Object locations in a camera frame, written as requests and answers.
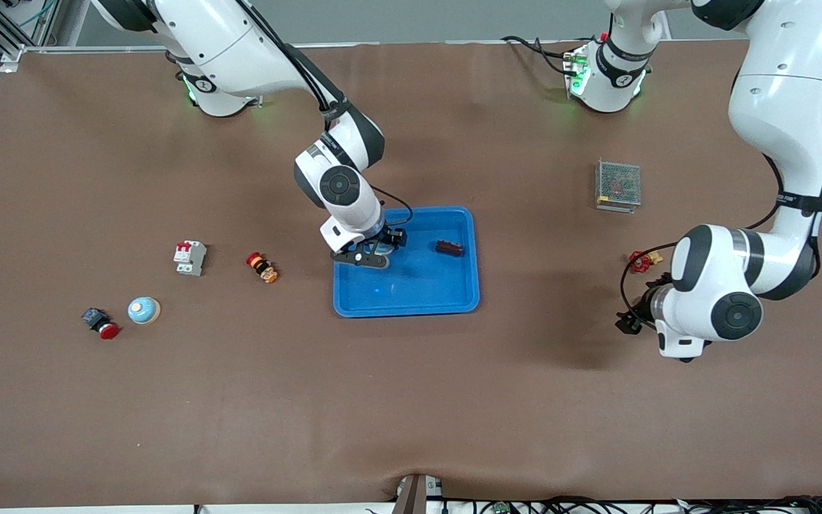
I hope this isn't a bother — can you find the red mushroom push button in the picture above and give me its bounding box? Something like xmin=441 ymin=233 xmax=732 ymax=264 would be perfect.
xmin=81 ymin=307 xmax=121 ymax=341

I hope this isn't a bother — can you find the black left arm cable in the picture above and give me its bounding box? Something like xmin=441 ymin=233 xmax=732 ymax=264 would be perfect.
xmin=621 ymin=150 xmax=790 ymax=315

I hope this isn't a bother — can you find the metal mesh power supply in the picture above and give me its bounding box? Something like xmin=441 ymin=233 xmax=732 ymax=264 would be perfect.
xmin=594 ymin=159 xmax=642 ymax=213

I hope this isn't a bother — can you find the metal table edge bracket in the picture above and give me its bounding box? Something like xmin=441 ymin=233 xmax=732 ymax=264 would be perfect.
xmin=395 ymin=473 xmax=444 ymax=514

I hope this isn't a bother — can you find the aluminium frame post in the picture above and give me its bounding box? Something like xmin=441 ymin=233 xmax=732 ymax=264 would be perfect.
xmin=0 ymin=0 xmax=62 ymax=72

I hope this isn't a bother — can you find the red handle brass valve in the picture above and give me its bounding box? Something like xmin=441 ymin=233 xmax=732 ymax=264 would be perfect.
xmin=629 ymin=247 xmax=665 ymax=275

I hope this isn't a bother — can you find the black cable bundle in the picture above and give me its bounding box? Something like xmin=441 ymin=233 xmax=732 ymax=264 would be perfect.
xmin=447 ymin=495 xmax=822 ymax=514

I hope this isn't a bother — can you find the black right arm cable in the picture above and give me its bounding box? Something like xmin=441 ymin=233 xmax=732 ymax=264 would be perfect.
xmin=236 ymin=0 xmax=413 ymax=229

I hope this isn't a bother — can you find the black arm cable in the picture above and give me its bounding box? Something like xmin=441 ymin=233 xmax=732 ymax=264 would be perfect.
xmin=621 ymin=150 xmax=790 ymax=315
xmin=236 ymin=0 xmax=413 ymax=229

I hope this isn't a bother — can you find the blue plastic tray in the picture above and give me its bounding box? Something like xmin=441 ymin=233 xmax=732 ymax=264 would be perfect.
xmin=333 ymin=206 xmax=481 ymax=318

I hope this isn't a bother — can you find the white circuit breaker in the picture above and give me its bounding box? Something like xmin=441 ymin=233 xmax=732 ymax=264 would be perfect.
xmin=173 ymin=240 xmax=208 ymax=277

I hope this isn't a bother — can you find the orange red emergency stop switch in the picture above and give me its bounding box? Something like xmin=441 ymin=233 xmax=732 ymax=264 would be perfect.
xmin=245 ymin=251 xmax=280 ymax=284

